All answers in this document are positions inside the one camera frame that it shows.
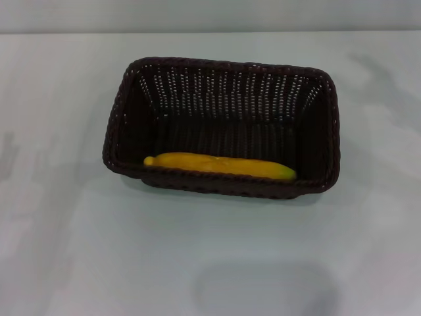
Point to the yellow banana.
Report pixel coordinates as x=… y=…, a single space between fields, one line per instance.
x=217 y=164

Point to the black woven plastic basket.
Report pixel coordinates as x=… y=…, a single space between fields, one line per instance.
x=230 y=131

